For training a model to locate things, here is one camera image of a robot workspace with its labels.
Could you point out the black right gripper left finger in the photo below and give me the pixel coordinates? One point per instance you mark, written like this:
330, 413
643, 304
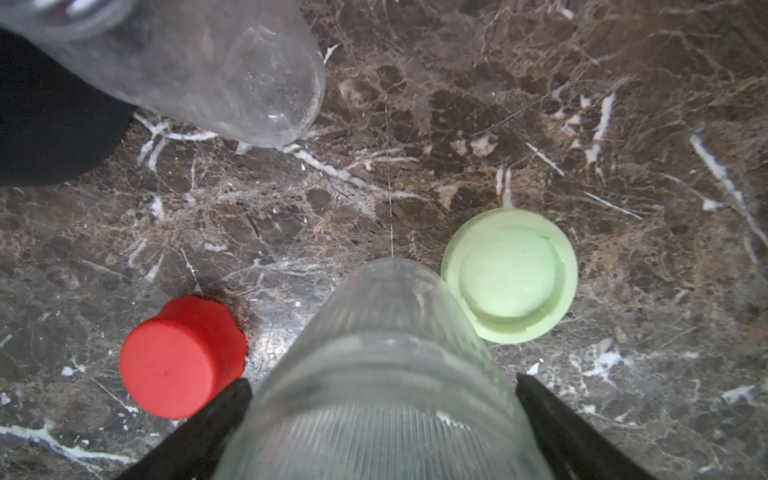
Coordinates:
194, 449

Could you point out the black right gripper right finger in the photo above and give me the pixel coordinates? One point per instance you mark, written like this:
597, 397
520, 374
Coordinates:
571, 446

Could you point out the red jar lid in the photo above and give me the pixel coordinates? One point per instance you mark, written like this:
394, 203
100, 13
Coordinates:
173, 364

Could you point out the light green jar lid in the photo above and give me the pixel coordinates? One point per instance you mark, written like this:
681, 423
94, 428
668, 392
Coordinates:
514, 273

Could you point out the red lid oatmeal jar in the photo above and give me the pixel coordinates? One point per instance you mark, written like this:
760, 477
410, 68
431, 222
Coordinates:
388, 380

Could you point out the clear oatmeal jar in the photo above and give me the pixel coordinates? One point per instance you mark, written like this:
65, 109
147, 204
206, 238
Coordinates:
248, 70

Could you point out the black trash bin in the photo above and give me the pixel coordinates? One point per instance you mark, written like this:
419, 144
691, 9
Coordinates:
54, 126

